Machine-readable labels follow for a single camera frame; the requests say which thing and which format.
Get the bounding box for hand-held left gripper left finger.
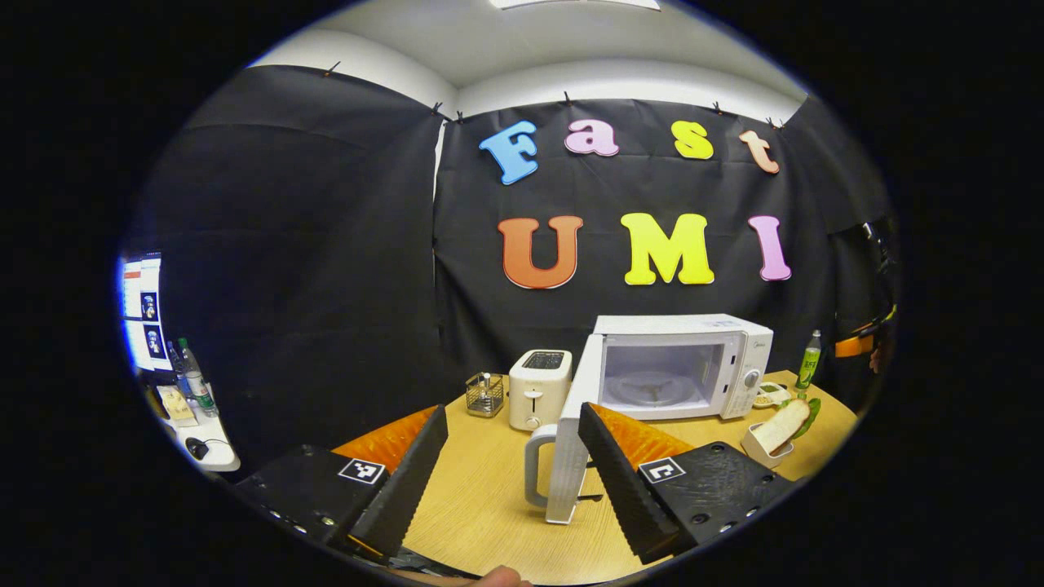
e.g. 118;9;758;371
237;405;449;563

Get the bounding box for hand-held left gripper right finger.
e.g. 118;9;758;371
577;402;804;565

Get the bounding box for bread and lettuce sandwich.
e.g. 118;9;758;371
750;397;822;456

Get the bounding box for white microwave oven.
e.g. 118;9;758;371
524;314;774;525

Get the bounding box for green drink bottle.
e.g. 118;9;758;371
795;329;822;391

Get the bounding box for glass turntable plate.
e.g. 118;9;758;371
612;371;694;408

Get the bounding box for white toaster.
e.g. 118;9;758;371
508;349;573;432

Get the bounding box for white sandwich holder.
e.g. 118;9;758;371
741;422;796;470

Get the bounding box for white side desk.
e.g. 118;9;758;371
155;391;241;472

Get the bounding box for yellowish packet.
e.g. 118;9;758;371
157;385;199;427

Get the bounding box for black backdrop cloth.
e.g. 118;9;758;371
122;65;898;457

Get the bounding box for computer monitor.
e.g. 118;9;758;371
121;253;164;374

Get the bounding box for long ceiling light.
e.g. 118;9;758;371
489;0;661;11

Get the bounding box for wire mesh basket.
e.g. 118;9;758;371
465;373;506;419

